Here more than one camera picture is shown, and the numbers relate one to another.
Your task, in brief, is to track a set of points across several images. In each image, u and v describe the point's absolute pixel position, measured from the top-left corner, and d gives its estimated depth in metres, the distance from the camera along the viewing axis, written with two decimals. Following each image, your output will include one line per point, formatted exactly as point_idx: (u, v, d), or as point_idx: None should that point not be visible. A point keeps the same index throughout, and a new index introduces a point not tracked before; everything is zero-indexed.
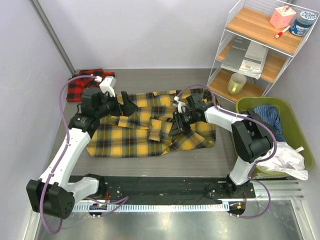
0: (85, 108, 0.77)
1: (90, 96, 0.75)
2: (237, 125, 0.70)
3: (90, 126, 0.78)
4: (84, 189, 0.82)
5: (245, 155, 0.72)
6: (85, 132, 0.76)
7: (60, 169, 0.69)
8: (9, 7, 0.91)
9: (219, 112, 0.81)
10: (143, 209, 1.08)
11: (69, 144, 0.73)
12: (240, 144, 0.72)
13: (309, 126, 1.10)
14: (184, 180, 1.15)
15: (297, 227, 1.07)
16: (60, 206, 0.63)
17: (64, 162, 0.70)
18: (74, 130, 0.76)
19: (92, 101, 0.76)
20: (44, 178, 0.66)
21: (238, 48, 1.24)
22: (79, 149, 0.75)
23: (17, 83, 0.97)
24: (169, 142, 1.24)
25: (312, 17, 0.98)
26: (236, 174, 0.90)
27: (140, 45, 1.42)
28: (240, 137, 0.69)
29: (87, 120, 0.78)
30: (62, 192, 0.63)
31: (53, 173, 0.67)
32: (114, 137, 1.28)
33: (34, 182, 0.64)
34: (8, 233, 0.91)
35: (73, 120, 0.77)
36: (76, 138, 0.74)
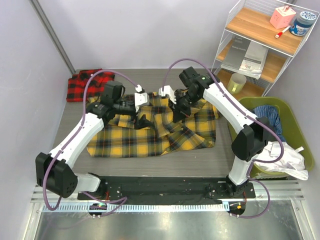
0: (105, 97, 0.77)
1: (113, 85, 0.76)
2: (245, 130, 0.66)
3: (105, 114, 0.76)
4: (86, 183, 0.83)
5: (240, 154, 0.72)
6: (99, 119, 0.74)
7: (69, 147, 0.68)
8: (8, 7, 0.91)
9: (223, 98, 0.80)
10: (143, 209, 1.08)
11: (83, 127, 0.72)
12: (239, 144, 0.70)
13: (309, 126, 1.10)
14: (184, 180, 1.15)
15: (297, 226, 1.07)
16: (63, 183, 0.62)
17: (75, 142, 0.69)
18: (90, 115, 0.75)
19: (113, 91, 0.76)
20: (53, 153, 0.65)
21: (238, 48, 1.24)
22: (90, 135, 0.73)
23: (17, 84, 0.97)
24: (178, 127, 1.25)
25: (312, 17, 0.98)
26: (235, 174, 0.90)
27: (140, 45, 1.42)
28: (243, 140, 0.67)
29: (104, 108, 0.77)
30: (68, 170, 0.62)
31: (62, 150, 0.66)
32: (113, 137, 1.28)
33: (43, 155, 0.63)
34: (8, 233, 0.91)
35: (90, 106, 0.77)
36: (90, 122, 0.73)
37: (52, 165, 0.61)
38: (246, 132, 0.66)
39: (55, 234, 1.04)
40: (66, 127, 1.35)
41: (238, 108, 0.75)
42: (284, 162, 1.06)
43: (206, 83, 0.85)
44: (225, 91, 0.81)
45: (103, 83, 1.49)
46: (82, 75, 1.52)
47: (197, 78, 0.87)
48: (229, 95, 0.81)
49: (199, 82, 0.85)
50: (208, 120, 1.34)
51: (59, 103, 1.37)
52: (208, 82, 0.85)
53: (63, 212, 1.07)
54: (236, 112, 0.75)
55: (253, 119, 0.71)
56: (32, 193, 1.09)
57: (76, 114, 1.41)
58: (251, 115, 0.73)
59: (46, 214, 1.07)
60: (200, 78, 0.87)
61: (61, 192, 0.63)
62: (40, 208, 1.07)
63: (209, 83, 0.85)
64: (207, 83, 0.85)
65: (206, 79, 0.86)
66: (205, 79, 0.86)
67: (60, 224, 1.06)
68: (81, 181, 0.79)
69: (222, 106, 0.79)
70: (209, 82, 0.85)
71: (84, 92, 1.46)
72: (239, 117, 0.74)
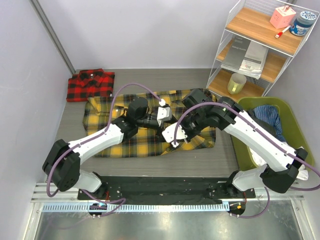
0: (128, 115, 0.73)
1: (136, 107, 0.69)
2: (291, 173, 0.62)
3: (127, 132, 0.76)
4: (87, 181, 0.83)
5: (274, 188, 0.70)
6: (121, 133, 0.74)
7: (87, 145, 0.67)
8: (8, 7, 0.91)
9: (255, 133, 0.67)
10: (143, 209, 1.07)
11: (105, 133, 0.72)
12: (276, 182, 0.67)
13: (309, 125, 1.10)
14: (184, 180, 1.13)
15: (296, 227, 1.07)
16: (66, 176, 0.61)
17: (94, 143, 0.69)
18: (114, 127, 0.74)
19: (136, 112, 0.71)
20: (72, 144, 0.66)
21: (238, 48, 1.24)
22: (108, 142, 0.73)
23: (17, 84, 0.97)
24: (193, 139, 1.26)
25: (312, 17, 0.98)
26: (241, 182, 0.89)
27: (140, 45, 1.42)
28: (286, 181, 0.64)
29: (128, 125, 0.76)
30: (77, 164, 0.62)
31: (80, 144, 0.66)
32: (113, 152, 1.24)
33: (62, 142, 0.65)
34: (8, 234, 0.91)
35: (117, 119, 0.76)
36: (113, 132, 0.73)
37: (65, 154, 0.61)
38: (292, 174, 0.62)
39: (55, 234, 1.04)
40: (66, 127, 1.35)
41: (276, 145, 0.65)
42: None
43: (229, 116, 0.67)
44: (255, 124, 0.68)
45: (103, 83, 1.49)
46: (82, 75, 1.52)
47: (215, 110, 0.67)
48: (259, 127, 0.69)
49: (219, 115, 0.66)
50: None
51: (59, 103, 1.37)
52: (231, 115, 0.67)
53: (63, 213, 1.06)
54: (273, 150, 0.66)
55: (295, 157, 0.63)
56: (32, 193, 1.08)
57: (76, 114, 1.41)
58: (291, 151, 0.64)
59: (46, 214, 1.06)
60: (219, 109, 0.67)
61: (60, 184, 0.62)
62: (40, 208, 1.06)
63: (233, 115, 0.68)
64: (229, 116, 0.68)
65: (227, 110, 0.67)
66: (227, 111, 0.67)
67: (60, 224, 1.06)
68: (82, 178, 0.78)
69: (257, 144, 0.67)
70: (231, 114, 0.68)
71: (84, 92, 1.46)
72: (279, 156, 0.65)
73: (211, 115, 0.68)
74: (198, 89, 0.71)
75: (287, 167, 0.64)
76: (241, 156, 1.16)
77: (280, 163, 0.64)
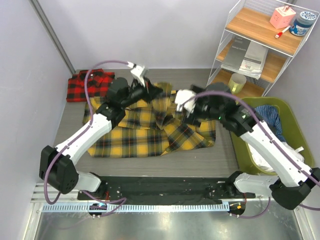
0: (111, 100, 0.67)
1: (116, 91, 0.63)
2: (302, 190, 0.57)
3: (115, 118, 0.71)
4: (87, 181, 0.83)
5: (283, 203, 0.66)
6: (109, 121, 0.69)
7: (76, 144, 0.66)
8: (8, 7, 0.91)
9: (271, 144, 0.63)
10: (142, 209, 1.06)
11: (91, 126, 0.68)
12: (285, 197, 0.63)
13: (309, 125, 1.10)
14: (184, 180, 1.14)
15: (297, 227, 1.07)
16: (64, 180, 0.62)
17: (81, 141, 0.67)
18: (100, 116, 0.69)
19: (118, 95, 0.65)
20: (59, 147, 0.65)
21: (238, 48, 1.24)
22: (98, 134, 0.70)
23: (17, 84, 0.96)
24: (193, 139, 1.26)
25: (312, 17, 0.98)
26: (243, 184, 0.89)
27: (139, 45, 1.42)
28: (296, 198, 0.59)
29: (114, 110, 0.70)
30: (71, 166, 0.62)
31: (68, 146, 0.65)
32: (113, 152, 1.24)
33: (49, 148, 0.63)
34: (8, 233, 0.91)
35: (101, 106, 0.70)
36: (99, 122, 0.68)
37: (55, 159, 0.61)
38: (303, 192, 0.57)
39: (55, 234, 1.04)
40: (66, 127, 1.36)
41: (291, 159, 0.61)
42: None
43: (247, 124, 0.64)
44: (272, 135, 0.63)
45: (103, 83, 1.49)
46: (82, 75, 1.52)
47: (236, 115, 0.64)
48: (277, 139, 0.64)
49: (239, 121, 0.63)
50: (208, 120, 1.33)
51: (59, 103, 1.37)
52: (250, 122, 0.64)
53: (63, 213, 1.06)
54: (287, 164, 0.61)
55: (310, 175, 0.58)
56: (32, 193, 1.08)
57: (76, 114, 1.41)
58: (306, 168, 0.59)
59: (46, 214, 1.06)
60: (239, 114, 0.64)
61: (61, 187, 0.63)
62: (40, 208, 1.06)
63: (251, 122, 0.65)
64: (248, 123, 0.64)
65: (247, 118, 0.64)
66: (246, 118, 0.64)
67: (60, 224, 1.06)
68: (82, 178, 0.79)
69: (271, 155, 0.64)
70: (251, 121, 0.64)
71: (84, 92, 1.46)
72: (292, 171, 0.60)
73: (229, 119, 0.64)
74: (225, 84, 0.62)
75: (299, 184, 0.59)
76: (241, 157, 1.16)
77: (292, 180, 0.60)
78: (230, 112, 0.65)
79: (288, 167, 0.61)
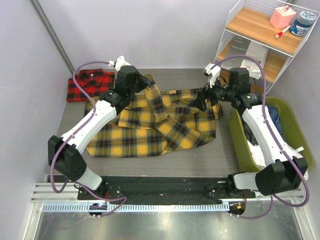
0: (119, 84, 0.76)
1: (126, 73, 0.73)
2: (275, 166, 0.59)
3: (119, 103, 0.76)
4: (89, 179, 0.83)
5: (262, 187, 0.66)
6: (113, 107, 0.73)
7: (81, 134, 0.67)
8: (9, 7, 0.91)
9: (264, 124, 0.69)
10: (143, 209, 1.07)
11: (96, 114, 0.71)
12: (263, 177, 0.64)
13: (309, 125, 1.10)
14: (184, 179, 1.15)
15: (297, 227, 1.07)
16: (72, 168, 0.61)
17: (87, 129, 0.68)
18: (103, 102, 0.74)
19: (127, 78, 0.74)
20: (65, 137, 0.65)
21: (238, 48, 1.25)
22: (102, 123, 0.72)
23: (17, 84, 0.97)
24: (192, 137, 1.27)
25: (312, 17, 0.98)
26: (240, 180, 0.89)
27: (140, 45, 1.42)
28: (270, 176, 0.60)
29: (118, 96, 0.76)
30: (77, 154, 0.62)
31: (74, 135, 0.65)
32: (113, 152, 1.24)
33: (55, 137, 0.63)
34: (8, 233, 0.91)
35: (105, 93, 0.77)
36: (103, 109, 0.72)
37: (62, 147, 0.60)
38: (275, 168, 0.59)
39: (55, 234, 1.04)
40: (66, 127, 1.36)
41: (275, 138, 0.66)
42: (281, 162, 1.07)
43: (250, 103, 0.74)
44: (268, 116, 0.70)
45: (103, 83, 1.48)
46: (82, 75, 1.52)
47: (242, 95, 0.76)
48: (271, 122, 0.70)
49: (242, 98, 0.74)
50: (208, 120, 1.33)
51: (59, 103, 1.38)
52: (252, 102, 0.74)
53: (63, 212, 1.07)
54: (271, 143, 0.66)
55: (288, 156, 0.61)
56: (32, 193, 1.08)
57: (76, 114, 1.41)
58: (287, 151, 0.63)
59: (46, 214, 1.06)
60: (245, 95, 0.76)
61: (70, 175, 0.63)
62: (40, 208, 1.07)
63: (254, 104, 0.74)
64: (250, 103, 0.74)
65: (251, 98, 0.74)
66: (250, 99, 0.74)
67: (60, 224, 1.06)
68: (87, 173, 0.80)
69: (260, 133, 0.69)
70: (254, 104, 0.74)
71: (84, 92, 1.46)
72: (274, 150, 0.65)
73: (237, 97, 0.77)
74: (246, 70, 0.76)
75: (276, 161, 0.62)
76: (241, 156, 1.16)
77: (270, 155, 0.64)
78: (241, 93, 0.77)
79: (271, 145, 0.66)
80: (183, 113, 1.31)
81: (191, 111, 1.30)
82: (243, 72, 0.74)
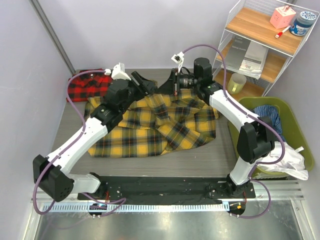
0: (109, 101, 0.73)
1: (115, 90, 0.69)
2: (246, 127, 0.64)
3: (111, 121, 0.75)
4: (83, 185, 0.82)
5: (245, 155, 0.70)
6: (103, 126, 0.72)
7: (67, 154, 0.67)
8: (9, 7, 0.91)
9: (226, 101, 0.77)
10: (143, 209, 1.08)
11: (85, 132, 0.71)
12: (242, 144, 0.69)
13: (309, 125, 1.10)
14: (184, 179, 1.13)
15: (297, 227, 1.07)
16: (56, 189, 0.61)
17: (74, 149, 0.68)
18: (94, 119, 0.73)
19: (117, 96, 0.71)
20: (51, 157, 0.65)
21: (238, 48, 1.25)
22: (91, 141, 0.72)
23: (17, 83, 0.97)
24: (192, 138, 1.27)
25: (312, 17, 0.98)
26: (237, 174, 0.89)
27: (140, 45, 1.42)
28: (245, 137, 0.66)
29: (109, 113, 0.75)
30: (62, 177, 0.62)
31: (60, 155, 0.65)
32: (113, 153, 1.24)
33: (40, 157, 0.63)
34: (8, 233, 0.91)
35: (96, 110, 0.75)
36: (92, 128, 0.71)
37: (47, 169, 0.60)
38: (246, 129, 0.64)
39: (55, 234, 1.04)
40: (66, 127, 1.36)
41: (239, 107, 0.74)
42: (284, 162, 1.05)
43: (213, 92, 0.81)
44: (228, 95, 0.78)
45: (103, 84, 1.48)
46: (82, 75, 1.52)
47: (204, 87, 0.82)
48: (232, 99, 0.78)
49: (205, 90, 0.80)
50: (208, 120, 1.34)
51: (59, 103, 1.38)
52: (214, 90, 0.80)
53: (63, 212, 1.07)
54: (237, 112, 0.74)
55: (254, 117, 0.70)
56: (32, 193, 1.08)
57: (76, 114, 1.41)
58: (252, 113, 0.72)
59: (46, 214, 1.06)
60: (206, 86, 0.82)
61: (55, 196, 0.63)
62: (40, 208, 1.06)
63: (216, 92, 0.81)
64: None
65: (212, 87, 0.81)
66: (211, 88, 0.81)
67: (60, 224, 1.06)
68: (78, 183, 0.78)
69: (227, 110, 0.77)
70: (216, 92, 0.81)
71: (84, 92, 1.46)
72: (241, 117, 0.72)
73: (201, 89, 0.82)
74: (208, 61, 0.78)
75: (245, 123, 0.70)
76: None
77: (240, 121, 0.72)
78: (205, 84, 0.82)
79: (237, 114, 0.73)
80: (183, 113, 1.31)
81: (191, 111, 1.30)
82: (207, 66, 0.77)
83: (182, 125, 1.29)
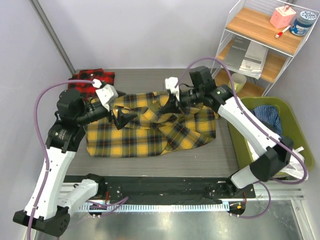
0: (64, 117, 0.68)
1: (66, 104, 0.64)
2: (269, 153, 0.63)
3: (72, 139, 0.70)
4: (82, 196, 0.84)
5: (261, 175, 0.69)
6: (64, 152, 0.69)
7: (44, 199, 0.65)
8: (8, 7, 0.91)
9: (241, 114, 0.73)
10: (142, 209, 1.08)
11: (50, 170, 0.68)
12: (259, 165, 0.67)
13: (309, 126, 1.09)
14: (184, 180, 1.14)
15: (297, 227, 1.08)
16: (51, 233, 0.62)
17: (48, 191, 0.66)
18: (52, 148, 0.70)
19: (70, 110, 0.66)
20: (29, 211, 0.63)
21: (238, 48, 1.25)
22: (61, 174, 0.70)
23: (17, 84, 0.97)
24: (193, 138, 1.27)
25: (312, 17, 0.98)
26: (239, 178, 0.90)
27: (140, 45, 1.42)
28: (265, 162, 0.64)
29: (67, 132, 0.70)
30: (49, 222, 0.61)
31: (36, 206, 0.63)
32: (113, 153, 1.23)
33: (18, 216, 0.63)
34: (9, 233, 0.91)
35: (51, 132, 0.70)
36: (55, 161, 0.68)
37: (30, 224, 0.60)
38: (269, 155, 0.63)
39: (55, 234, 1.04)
40: None
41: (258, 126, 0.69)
42: None
43: (222, 98, 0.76)
44: (243, 108, 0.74)
45: None
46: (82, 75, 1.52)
47: (211, 93, 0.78)
48: (248, 112, 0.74)
49: (213, 96, 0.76)
50: (208, 120, 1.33)
51: None
52: (224, 97, 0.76)
53: None
54: (256, 132, 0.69)
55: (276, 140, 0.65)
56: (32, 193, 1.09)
57: None
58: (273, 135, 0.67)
59: None
60: (214, 91, 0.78)
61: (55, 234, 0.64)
62: None
63: (225, 98, 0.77)
64: (223, 98, 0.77)
65: (221, 93, 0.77)
66: (221, 94, 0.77)
67: None
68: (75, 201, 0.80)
69: (243, 126, 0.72)
70: (225, 97, 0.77)
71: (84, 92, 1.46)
72: (261, 138, 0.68)
73: (207, 97, 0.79)
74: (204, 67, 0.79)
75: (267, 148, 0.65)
76: (241, 158, 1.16)
77: (260, 145, 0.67)
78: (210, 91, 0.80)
79: (257, 134, 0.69)
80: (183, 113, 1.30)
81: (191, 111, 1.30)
82: (204, 70, 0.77)
83: (182, 125, 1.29)
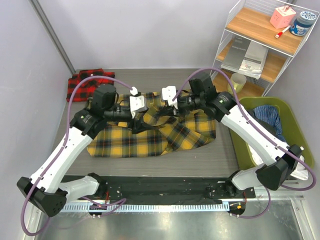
0: (95, 104, 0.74)
1: (103, 93, 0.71)
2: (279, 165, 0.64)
3: (93, 127, 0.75)
4: (80, 190, 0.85)
5: (269, 184, 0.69)
6: (84, 135, 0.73)
7: (50, 173, 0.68)
8: (8, 7, 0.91)
9: (247, 124, 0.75)
10: (143, 209, 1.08)
11: (66, 146, 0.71)
12: (269, 176, 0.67)
13: (309, 126, 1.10)
14: (184, 180, 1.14)
15: (297, 227, 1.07)
16: (45, 208, 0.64)
17: (56, 167, 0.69)
18: (73, 129, 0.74)
19: (103, 100, 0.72)
20: (34, 179, 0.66)
21: (238, 48, 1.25)
22: (74, 155, 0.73)
23: (17, 84, 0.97)
24: (193, 138, 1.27)
25: (312, 17, 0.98)
26: (240, 179, 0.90)
27: (140, 46, 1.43)
28: (276, 173, 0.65)
29: (91, 119, 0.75)
30: (47, 198, 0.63)
31: (42, 176, 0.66)
32: (113, 153, 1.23)
33: (23, 181, 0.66)
34: (9, 233, 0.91)
35: (77, 116, 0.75)
36: (73, 140, 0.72)
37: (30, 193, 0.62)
38: (279, 166, 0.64)
39: (55, 234, 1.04)
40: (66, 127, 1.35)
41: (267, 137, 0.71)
42: None
43: (225, 107, 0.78)
44: (248, 117, 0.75)
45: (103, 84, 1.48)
46: (82, 75, 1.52)
47: (214, 102, 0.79)
48: (253, 121, 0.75)
49: (216, 105, 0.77)
50: (208, 120, 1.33)
51: (59, 103, 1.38)
52: (227, 106, 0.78)
53: (63, 212, 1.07)
54: (264, 142, 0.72)
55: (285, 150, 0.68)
56: None
57: None
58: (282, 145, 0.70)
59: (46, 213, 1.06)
60: (217, 100, 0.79)
61: (47, 212, 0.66)
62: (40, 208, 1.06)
63: (228, 107, 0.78)
64: (225, 107, 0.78)
65: (224, 102, 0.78)
66: (223, 103, 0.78)
67: (60, 224, 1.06)
68: (75, 192, 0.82)
69: (249, 135, 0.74)
70: (227, 106, 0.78)
71: (84, 92, 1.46)
72: (269, 148, 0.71)
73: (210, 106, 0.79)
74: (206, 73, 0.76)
75: (276, 159, 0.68)
76: (241, 158, 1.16)
77: (270, 156, 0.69)
78: (210, 98, 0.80)
79: (264, 143, 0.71)
80: None
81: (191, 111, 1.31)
82: (204, 78, 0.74)
83: (183, 125, 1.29)
